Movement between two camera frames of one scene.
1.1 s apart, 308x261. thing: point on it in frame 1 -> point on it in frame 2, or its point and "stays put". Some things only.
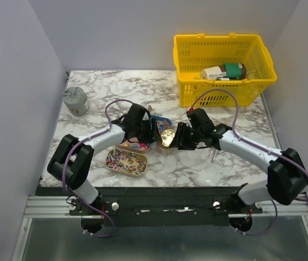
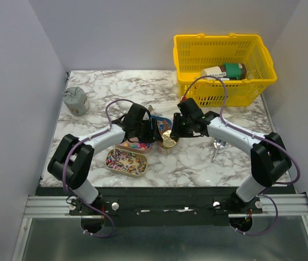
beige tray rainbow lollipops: [126, 162] stays put
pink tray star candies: [142, 147] stays put
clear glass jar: [164, 150] stays put
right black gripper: [185, 145] -> [176, 129]
